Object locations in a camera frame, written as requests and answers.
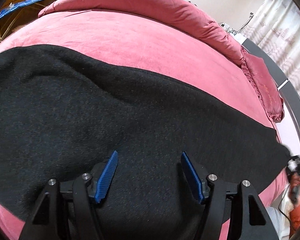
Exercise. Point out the person hand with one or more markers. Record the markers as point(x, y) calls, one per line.
point(294, 191)

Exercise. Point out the pink rolled duvet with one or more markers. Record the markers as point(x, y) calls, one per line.
point(179, 14)

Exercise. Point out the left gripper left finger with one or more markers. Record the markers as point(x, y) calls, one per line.
point(49, 216)

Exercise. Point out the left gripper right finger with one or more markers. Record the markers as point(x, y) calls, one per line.
point(248, 218)

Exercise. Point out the black knitted garment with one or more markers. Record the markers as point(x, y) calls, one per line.
point(61, 112)

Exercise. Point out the pink bed sheet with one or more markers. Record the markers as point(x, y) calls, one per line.
point(127, 40)

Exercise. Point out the pink pillow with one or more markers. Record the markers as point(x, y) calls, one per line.
point(260, 78)

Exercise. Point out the grey bed headboard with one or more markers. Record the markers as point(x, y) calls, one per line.
point(289, 127)

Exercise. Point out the white window curtain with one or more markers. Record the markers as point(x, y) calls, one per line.
point(275, 28)

